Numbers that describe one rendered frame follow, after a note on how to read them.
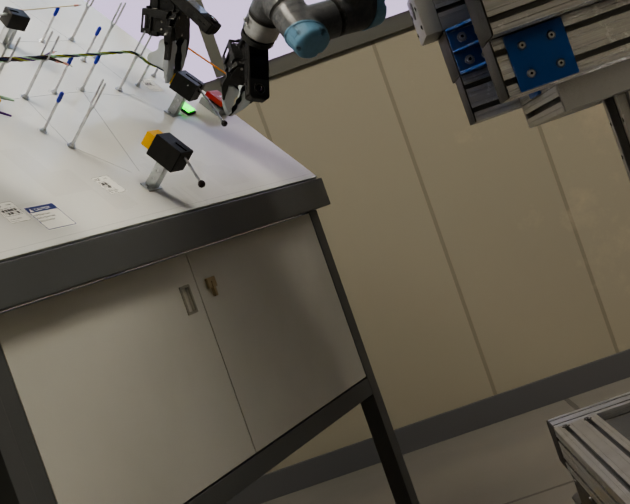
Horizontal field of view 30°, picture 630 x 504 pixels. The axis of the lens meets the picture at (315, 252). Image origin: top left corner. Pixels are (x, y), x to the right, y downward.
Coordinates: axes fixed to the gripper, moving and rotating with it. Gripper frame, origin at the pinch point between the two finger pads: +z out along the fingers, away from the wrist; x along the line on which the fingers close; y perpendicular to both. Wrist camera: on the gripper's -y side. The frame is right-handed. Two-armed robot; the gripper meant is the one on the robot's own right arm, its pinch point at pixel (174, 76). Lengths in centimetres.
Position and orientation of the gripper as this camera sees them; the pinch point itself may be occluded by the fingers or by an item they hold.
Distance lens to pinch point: 257.8
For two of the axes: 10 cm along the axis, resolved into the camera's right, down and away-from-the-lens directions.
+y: -9.4, -2.0, 2.8
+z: -1.2, 9.5, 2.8
